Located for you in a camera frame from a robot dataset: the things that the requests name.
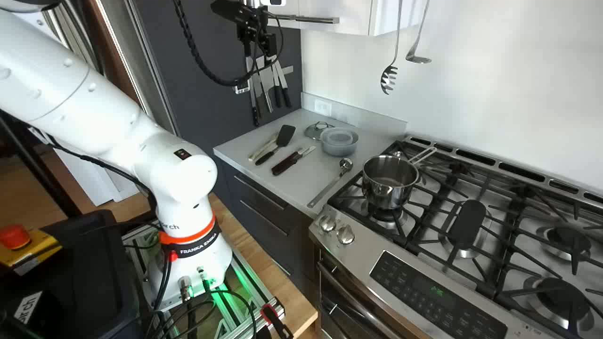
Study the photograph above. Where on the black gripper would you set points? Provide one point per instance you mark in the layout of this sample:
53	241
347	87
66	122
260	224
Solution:
250	24

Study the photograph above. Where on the stainless steel saucepan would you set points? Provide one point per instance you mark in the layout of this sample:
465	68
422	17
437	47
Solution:
386	179

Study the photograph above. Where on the grey plastic bowl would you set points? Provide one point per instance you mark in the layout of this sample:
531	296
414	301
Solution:
337	141

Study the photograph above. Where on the black handled knife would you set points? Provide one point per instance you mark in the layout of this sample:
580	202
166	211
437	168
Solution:
252	94
264	85
279	85

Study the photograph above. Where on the long metal spoon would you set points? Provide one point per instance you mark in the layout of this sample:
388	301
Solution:
345	166

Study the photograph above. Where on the hanging metal ladle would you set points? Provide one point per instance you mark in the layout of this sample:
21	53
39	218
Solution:
412	53

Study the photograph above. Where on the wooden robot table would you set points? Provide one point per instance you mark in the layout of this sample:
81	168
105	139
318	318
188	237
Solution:
299	313

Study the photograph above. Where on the round metal lid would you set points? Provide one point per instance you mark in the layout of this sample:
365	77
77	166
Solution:
316	128

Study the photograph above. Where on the left stove knob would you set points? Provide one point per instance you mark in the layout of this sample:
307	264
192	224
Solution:
326	222

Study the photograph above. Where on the slotted hanging spoon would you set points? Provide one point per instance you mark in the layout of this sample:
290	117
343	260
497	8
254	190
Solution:
390	72

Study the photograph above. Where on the dark base cabinet drawers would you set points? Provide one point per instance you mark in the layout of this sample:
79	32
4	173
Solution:
277	226

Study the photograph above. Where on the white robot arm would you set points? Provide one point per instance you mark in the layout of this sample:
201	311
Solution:
47	87

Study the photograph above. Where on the red emergency stop button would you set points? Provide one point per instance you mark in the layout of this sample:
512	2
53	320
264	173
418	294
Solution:
24	249

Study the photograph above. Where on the stainless gas stove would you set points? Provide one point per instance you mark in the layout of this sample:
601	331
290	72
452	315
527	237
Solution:
480	249

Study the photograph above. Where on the right stove knob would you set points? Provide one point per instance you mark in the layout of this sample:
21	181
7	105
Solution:
345	235

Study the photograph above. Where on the black box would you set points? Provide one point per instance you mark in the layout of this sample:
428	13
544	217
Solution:
85	290

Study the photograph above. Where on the stove knob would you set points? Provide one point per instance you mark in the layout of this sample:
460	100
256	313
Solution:
345	235
326	222

